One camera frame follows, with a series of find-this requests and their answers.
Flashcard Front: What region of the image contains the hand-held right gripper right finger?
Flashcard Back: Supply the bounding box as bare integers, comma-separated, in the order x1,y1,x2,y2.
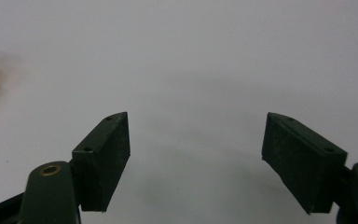
261,112,349,216

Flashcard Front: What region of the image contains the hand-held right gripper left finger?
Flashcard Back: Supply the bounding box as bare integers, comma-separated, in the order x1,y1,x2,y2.
71,111,131,213

